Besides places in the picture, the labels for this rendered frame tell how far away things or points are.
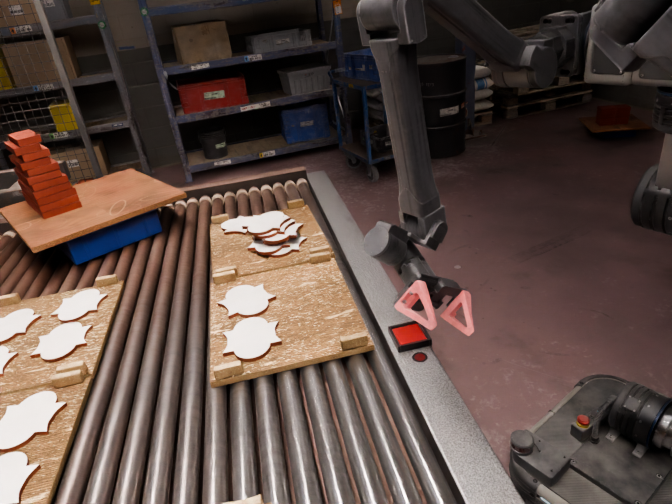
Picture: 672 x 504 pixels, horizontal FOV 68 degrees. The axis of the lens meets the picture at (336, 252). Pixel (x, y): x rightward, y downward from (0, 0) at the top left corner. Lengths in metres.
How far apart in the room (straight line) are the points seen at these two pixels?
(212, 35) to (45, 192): 3.66
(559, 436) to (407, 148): 1.26
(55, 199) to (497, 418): 1.84
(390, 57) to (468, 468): 0.66
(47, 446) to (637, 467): 1.56
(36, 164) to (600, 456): 1.99
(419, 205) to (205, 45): 4.54
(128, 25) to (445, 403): 5.33
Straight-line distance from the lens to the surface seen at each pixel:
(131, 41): 5.89
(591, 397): 2.04
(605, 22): 0.66
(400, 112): 0.86
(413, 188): 0.91
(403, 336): 1.12
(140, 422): 1.09
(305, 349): 1.10
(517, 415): 2.26
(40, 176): 1.90
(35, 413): 1.19
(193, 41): 5.30
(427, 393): 1.01
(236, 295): 1.31
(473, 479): 0.89
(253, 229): 1.51
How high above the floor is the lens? 1.62
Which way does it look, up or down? 28 degrees down
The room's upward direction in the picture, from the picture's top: 7 degrees counter-clockwise
